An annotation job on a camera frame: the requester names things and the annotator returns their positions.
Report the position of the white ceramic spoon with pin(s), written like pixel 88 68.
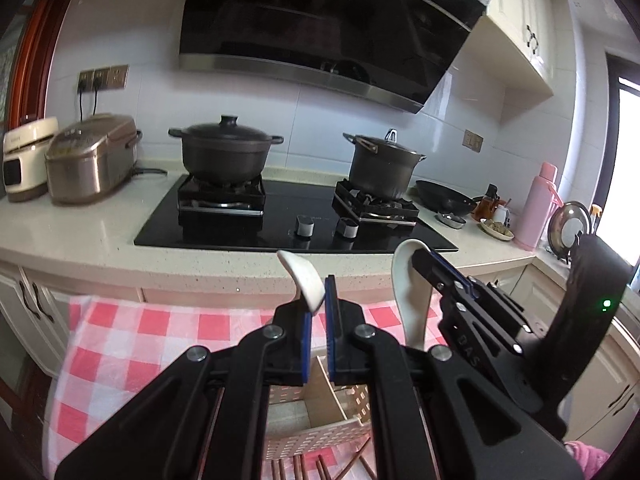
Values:
pixel 302 272
pixel 405 270

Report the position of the black casserole pot with lid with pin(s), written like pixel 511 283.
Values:
pixel 222 152

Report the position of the window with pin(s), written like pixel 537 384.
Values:
pixel 625 160

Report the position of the wall outlet panel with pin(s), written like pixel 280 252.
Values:
pixel 102 78

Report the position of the plate with food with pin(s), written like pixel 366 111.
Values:
pixel 496 230

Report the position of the oil bottle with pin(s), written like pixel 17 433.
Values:
pixel 486 207

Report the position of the single wall outlet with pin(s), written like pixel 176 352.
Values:
pixel 472 141

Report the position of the wooden framed glass door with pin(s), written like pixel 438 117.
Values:
pixel 35 60

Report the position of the white cabinet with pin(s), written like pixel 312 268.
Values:
pixel 30 310
pixel 600 390
pixel 505 5

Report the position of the steel rice cooker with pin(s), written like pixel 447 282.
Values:
pixel 90 160

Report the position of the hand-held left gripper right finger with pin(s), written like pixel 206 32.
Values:
pixel 332 332

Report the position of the white lower cabinet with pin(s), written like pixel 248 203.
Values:
pixel 30 310
pixel 600 390

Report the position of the white upper cabinet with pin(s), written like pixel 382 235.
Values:
pixel 505 5

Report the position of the black glass gas hob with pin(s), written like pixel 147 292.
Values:
pixel 280 200

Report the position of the brown wooden chopstick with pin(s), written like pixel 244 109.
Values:
pixel 323 471
pixel 299 469
pixel 354 460
pixel 275 472

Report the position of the cream perforated utensil basket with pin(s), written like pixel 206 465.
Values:
pixel 300 440

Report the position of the grey stockpot with lid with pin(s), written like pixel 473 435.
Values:
pixel 382 170

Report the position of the small white bottle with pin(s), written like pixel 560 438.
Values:
pixel 502 214

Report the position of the steel pot lid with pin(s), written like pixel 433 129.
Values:
pixel 562 230

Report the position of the red white checked tablecloth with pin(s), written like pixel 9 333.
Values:
pixel 125 340

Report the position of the black wok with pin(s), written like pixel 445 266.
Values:
pixel 445 197

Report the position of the white electric cooker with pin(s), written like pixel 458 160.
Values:
pixel 27 160

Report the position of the black range hood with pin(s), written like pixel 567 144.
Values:
pixel 320 15

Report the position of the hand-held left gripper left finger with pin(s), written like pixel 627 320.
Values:
pixel 304 347

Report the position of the pink thermos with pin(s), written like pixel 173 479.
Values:
pixel 537 210

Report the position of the small steel bowl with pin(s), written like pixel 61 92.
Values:
pixel 450 219

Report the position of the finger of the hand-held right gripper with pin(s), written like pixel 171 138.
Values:
pixel 450 275
pixel 496 296

